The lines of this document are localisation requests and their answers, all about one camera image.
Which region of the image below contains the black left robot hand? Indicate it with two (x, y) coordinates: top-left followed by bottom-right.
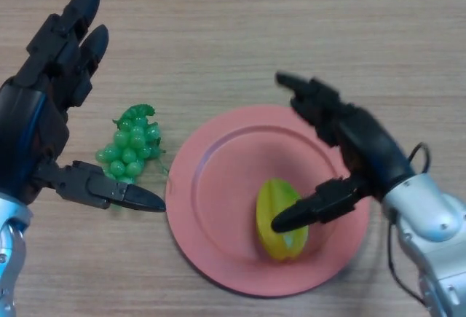
(0, 0), (167, 213)

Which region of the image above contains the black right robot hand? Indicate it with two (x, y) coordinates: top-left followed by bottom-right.
(271, 71), (416, 233)

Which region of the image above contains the yellow starfruit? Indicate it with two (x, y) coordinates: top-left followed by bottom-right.
(256, 178), (311, 264)

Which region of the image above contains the pink round plate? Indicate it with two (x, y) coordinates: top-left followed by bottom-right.
(165, 104), (371, 298)

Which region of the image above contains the green plastic grape bunch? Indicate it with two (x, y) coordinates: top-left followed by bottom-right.
(95, 103), (170, 211)

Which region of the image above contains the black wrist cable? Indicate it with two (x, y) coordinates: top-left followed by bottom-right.
(386, 142), (431, 305)

